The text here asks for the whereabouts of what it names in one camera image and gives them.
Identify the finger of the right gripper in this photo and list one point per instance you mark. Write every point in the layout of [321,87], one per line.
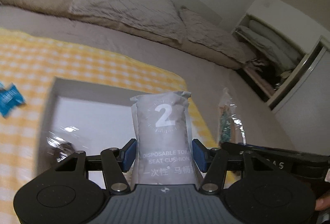
[257,150]

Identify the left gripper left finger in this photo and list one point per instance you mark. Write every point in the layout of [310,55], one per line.
[115,163]

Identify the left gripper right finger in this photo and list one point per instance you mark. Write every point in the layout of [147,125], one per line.
[209,162]

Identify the bag with teal bead cord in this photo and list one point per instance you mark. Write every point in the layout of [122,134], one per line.
[230,126]

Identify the grey disposable seat cushion pack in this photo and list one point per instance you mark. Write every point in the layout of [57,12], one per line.
[163,132]

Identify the bag with dark cord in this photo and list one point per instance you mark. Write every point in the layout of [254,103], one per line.
[64,141]

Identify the blue sachet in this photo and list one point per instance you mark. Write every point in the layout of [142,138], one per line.
[10,99]

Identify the person right hand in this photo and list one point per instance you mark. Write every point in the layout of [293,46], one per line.
[322,203]

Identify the white shallow box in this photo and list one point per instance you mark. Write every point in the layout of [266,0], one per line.
[100,112]

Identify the grey bed sheet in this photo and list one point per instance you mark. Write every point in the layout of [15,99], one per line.
[204,79]

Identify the white louvered closet door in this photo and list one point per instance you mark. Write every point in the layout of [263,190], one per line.
[304,112]

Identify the closet shelf with bedding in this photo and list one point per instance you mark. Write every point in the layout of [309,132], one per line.
[279,63]

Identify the right grey quilted pillow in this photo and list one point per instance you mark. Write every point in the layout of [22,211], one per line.
[200,31]

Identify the yellow checkered cloth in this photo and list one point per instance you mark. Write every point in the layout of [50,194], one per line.
[31,64]

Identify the large grey quilted pillow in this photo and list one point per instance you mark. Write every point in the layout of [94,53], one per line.
[159,17]

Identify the beige folded quilt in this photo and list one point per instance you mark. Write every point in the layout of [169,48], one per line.
[60,8]

